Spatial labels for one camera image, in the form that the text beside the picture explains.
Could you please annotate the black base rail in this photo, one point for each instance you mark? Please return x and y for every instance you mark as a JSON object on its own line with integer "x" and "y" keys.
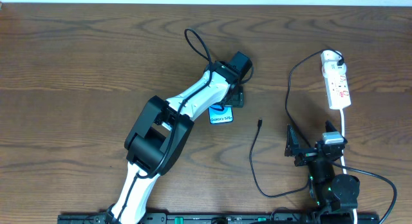
{"x": 162, "y": 218}

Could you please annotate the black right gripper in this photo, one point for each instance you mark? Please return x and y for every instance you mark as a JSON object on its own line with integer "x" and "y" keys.
{"x": 310, "y": 154}

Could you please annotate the white USB charger plug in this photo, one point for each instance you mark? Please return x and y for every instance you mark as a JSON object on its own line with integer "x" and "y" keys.
{"x": 331, "y": 69}

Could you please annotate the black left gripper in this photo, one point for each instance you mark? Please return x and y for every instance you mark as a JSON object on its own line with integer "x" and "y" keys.
{"x": 237, "y": 99}

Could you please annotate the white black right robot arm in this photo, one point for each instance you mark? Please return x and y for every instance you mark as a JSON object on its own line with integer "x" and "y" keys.
{"x": 336, "y": 194}

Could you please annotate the white power strip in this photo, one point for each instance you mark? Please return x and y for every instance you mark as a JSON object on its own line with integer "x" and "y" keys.
{"x": 336, "y": 87}

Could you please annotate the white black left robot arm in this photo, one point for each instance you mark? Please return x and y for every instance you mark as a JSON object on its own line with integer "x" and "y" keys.
{"x": 157, "y": 138}

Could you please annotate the blue Galaxy smartphone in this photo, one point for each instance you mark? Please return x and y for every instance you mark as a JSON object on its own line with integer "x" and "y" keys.
{"x": 220, "y": 114}

